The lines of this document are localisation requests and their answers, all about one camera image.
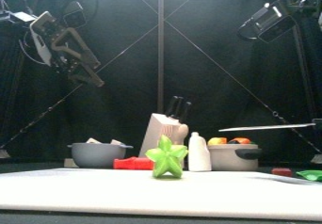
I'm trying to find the silver toy cleaver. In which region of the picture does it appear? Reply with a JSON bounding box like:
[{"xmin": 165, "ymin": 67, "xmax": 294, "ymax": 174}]
[{"xmin": 218, "ymin": 118, "xmax": 322, "ymax": 133}]

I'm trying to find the white knife block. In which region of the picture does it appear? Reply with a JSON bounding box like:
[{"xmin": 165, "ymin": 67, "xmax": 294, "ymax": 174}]
[{"xmin": 139, "ymin": 112, "xmax": 189, "ymax": 160}]

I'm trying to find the grey toy pot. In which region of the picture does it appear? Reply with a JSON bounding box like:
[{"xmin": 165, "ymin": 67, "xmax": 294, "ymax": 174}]
[{"xmin": 67, "ymin": 142, "xmax": 135, "ymax": 168}]

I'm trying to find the small beige block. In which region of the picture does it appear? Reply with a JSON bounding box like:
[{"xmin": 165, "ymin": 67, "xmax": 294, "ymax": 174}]
[{"xmin": 63, "ymin": 157, "xmax": 80, "ymax": 168}]

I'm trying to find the red toy block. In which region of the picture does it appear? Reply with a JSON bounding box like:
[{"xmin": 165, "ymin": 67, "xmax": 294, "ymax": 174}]
[{"xmin": 112, "ymin": 155, "xmax": 155, "ymax": 171}]

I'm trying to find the green toy starfruit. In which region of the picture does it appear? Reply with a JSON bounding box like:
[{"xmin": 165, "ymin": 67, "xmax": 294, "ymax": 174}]
[{"xmin": 145, "ymin": 135, "xmax": 190, "ymax": 179}]

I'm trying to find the white toy bottle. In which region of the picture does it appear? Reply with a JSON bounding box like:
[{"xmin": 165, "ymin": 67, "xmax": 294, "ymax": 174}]
[{"xmin": 186, "ymin": 131, "xmax": 214, "ymax": 172}]

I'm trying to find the yellow toy fruit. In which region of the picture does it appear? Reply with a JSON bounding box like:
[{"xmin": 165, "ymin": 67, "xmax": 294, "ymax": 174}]
[{"xmin": 206, "ymin": 136, "xmax": 227, "ymax": 146}]

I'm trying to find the white cutting board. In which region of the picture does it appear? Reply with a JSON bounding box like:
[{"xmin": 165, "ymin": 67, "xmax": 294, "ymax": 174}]
[{"xmin": 0, "ymin": 168, "xmax": 322, "ymax": 222}]

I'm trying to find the orange toy fruit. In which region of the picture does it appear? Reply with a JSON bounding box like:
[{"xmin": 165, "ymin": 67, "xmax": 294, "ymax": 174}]
[{"xmin": 227, "ymin": 136, "xmax": 253, "ymax": 146}]

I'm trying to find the small dark red block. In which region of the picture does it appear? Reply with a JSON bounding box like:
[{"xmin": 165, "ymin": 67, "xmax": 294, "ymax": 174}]
[{"xmin": 270, "ymin": 168, "xmax": 293, "ymax": 178}]

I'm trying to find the green toy leaf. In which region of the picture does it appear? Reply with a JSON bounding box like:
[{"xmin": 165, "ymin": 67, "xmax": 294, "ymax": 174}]
[{"xmin": 296, "ymin": 169, "xmax": 322, "ymax": 183}]

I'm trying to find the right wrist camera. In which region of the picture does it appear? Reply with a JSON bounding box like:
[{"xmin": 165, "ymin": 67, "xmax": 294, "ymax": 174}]
[{"xmin": 238, "ymin": 14, "xmax": 298, "ymax": 44}]

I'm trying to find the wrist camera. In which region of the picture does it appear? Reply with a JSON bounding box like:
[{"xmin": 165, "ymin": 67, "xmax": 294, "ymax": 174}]
[
  {"xmin": 238, "ymin": 14, "xmax": 298, "ymax": 44},
  {"xmin": 62, "ymin": 1, "xmax": 88, "ymax": 28}
]

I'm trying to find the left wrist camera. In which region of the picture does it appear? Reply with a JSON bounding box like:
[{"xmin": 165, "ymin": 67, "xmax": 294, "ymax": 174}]
[{"xmin": 62, "ymin": 1, "xmax": 88, "ymax": 28}]

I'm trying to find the vertical metal frame pole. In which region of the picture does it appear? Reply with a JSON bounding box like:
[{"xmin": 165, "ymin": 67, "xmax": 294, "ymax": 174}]
[{"xmin": 157, "ymin": 0, "xmax": 166, "ymax": 114}]

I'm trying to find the black knife handle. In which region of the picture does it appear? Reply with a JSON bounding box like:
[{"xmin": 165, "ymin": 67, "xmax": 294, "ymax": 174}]
[
  {"xmin": 171, "ymin": 96, "xmax": 185, "ymax": 120},
  {"xmin": 179, "ymin": 101, "xmax": 193, "ymax": 123},
  {"xmin": 163, "ymin": 95, "xmax": 181, "ymax": 118}
]

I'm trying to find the slanted dark frame strut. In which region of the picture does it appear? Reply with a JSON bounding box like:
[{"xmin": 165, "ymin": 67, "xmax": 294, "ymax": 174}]
[{"xmin": 283, "ymin": 0, "xmax": 318, "ymax": 120}]

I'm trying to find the beige wooden handle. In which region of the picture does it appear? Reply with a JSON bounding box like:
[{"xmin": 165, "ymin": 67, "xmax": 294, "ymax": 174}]
[{"xmin": 175, "ymin": 123, "xmax": 190, "ymax": 146}]

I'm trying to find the beige pot with black handle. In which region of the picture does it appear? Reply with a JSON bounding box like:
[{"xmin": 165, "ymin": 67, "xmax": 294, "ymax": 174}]
[{"xmin": 207, "ymin": 143, "xmax": 265, "ymax": 172}]

